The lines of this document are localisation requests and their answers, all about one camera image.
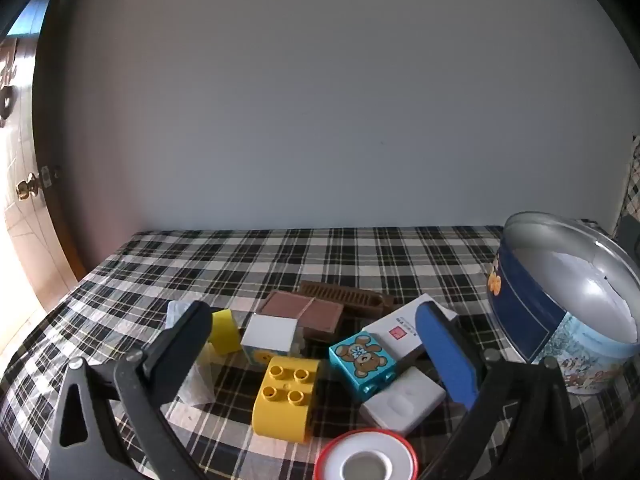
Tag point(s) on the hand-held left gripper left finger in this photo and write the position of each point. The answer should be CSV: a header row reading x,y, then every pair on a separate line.
x,y
184,342

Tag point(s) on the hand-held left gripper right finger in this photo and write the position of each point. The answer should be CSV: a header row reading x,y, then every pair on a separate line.
x,y
445,355

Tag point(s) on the small yellow cube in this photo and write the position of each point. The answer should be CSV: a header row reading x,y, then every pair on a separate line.
x,y
225,332

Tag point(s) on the white box with red label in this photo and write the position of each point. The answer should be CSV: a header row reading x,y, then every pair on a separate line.
x,y
395,327

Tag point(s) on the white charger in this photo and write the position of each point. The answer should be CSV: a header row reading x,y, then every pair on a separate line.
x,y
400,402

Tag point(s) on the cyan bear building block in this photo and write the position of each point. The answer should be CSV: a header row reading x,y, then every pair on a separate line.
x,y
362,357

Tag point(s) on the blue round tin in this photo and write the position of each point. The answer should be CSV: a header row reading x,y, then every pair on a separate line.
x,y
520,320

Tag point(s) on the white cube building block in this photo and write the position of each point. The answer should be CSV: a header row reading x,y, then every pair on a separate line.
x,y
270,335

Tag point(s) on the large yellow building block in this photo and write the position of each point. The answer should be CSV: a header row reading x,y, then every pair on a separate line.
x,y
280,410

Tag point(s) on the brown comb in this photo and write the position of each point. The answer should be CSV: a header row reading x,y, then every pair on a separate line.
x,y
340,294

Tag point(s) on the brown box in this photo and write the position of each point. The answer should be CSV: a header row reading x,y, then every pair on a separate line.
x,y
305,310

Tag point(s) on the red and white tape roll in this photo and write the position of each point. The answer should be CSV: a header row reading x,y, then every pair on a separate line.
x,y
334,460

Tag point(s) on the clear plastic wrapper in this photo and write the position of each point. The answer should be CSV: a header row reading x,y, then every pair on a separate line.
x,y
197,385

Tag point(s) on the black and white plaid sheet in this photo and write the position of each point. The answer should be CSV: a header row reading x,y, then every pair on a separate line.
x,y
300,255

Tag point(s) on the brown door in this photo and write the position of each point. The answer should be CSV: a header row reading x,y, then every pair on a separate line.
x,y
30,240

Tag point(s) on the brass door knob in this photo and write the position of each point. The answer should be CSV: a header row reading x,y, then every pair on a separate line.
x,y
27,187

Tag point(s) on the plaid pillow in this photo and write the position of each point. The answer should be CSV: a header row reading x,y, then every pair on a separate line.
x,y
632,185

